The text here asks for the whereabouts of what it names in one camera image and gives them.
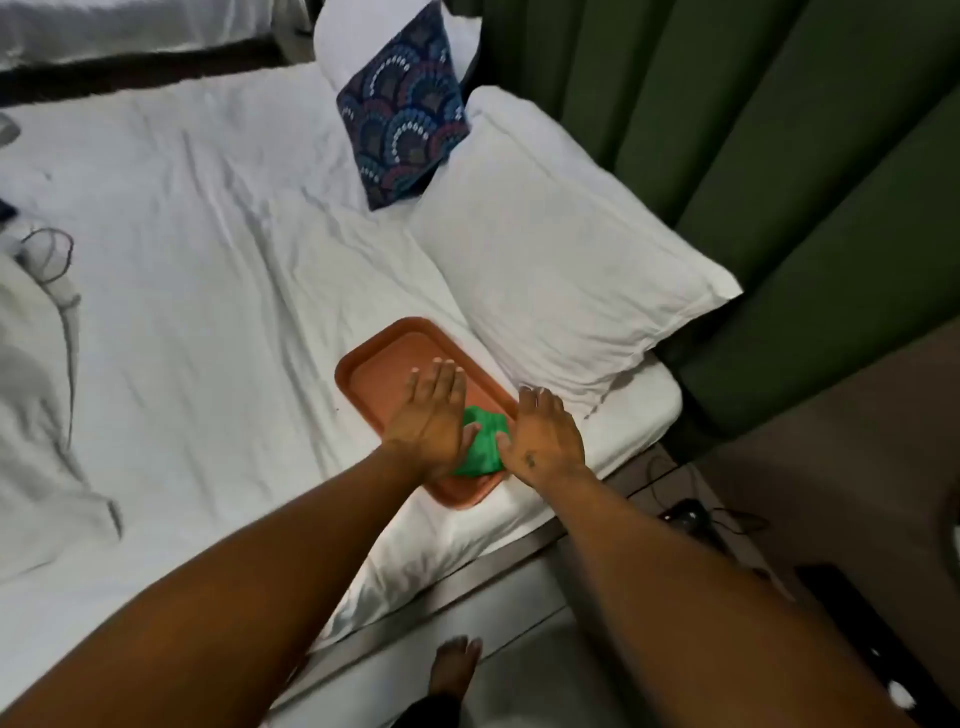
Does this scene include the person's right hand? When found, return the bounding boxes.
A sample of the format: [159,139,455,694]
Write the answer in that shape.
[495,385,588,491]

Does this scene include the person's left hand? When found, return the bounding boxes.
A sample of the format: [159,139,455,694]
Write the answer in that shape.
[380,358,482,484]

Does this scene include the green cleaning cloth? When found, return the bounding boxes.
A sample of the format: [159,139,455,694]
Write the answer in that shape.
[452,404,512,479]

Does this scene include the orange plastic tray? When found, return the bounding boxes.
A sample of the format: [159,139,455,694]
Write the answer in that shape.
[334,316,521,511]

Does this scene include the black desk telephone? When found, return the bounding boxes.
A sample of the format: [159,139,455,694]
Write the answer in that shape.
[658,498,723,538]

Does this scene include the person's right forearm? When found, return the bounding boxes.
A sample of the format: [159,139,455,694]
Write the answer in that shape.
[536,464,915,728]

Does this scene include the person's left forearm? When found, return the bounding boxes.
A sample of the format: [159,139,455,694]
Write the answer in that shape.
[0,443,442,728]

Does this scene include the person's left foot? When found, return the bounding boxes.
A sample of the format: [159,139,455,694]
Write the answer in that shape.
[428,635,484,700]

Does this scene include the person's black trousers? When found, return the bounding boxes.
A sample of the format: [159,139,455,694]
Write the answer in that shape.
[392,691,465,728]

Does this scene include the large white pillow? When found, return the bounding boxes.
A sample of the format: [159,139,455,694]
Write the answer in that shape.
[408,84,744,418]

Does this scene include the bed with white sheet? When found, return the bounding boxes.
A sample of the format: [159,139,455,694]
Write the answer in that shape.
[0,61,684,710]

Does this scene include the blue patterned cushion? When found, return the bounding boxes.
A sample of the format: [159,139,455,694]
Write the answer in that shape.
[335,0,472,213]

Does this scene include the green padded headboard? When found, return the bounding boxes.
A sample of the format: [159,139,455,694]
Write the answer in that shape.
[449,0,960,445]

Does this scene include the white duvet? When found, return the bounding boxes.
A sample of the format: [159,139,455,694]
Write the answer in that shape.
[0,217,125,586]

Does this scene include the white bedding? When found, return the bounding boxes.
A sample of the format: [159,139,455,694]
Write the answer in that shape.
[0,0,310,73]

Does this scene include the black wall panel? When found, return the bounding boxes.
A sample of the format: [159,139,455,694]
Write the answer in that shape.
[793,562,960,728]

